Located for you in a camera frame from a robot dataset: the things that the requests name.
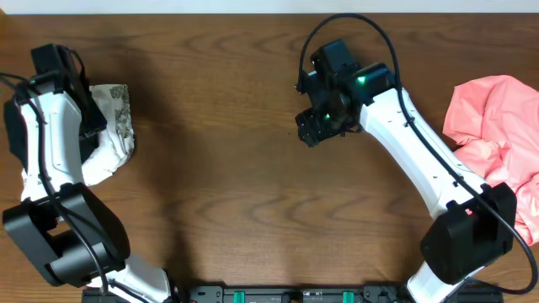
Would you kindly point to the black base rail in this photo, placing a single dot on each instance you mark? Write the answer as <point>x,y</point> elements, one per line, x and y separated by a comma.
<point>373,293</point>

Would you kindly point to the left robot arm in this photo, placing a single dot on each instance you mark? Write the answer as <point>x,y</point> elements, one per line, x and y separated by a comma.
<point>71,236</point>

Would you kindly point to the white patterned folded garment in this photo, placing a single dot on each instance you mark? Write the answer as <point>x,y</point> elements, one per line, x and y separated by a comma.
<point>53,121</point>

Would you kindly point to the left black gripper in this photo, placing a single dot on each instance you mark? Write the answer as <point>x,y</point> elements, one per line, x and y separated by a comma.
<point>98,122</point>

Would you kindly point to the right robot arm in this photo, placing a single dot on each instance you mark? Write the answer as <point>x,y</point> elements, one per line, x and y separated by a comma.
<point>472,220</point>

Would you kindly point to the pink t-shirt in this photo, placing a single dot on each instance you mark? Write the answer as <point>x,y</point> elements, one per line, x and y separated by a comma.
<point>494,121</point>

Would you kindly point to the black t-shirt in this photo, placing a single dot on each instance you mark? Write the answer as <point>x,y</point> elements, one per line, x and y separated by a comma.
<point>16,130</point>

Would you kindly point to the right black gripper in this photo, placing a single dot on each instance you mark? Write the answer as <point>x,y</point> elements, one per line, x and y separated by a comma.
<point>312,123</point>

